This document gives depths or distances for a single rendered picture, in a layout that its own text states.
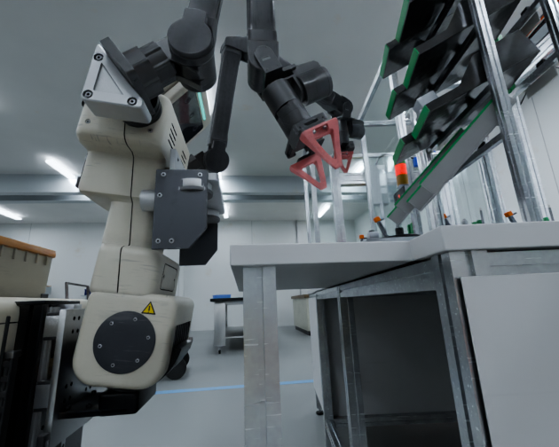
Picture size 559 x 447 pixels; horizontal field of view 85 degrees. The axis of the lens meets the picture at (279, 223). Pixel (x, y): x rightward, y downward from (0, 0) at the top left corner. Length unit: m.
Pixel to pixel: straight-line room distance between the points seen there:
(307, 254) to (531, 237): 0.26
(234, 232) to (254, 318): 10.45
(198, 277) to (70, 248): 4.22
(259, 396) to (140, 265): 0.33
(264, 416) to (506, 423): 0.26
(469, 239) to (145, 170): 0.60
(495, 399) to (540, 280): 0.14
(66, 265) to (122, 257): 11.42
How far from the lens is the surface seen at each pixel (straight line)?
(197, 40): 0.63
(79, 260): 11.92
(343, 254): 0.44
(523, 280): 0.44
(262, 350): 0.44
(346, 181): 2.38
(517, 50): 0.97
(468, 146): 0.80
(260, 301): 0.44
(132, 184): 0.72
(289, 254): 0.42
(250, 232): 10.86
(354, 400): 1.14
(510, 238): 0.44
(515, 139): 0.81
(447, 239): 0.40
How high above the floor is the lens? 0.78
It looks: 14 degrees up
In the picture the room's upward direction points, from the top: 2 degrees counter-clockwise
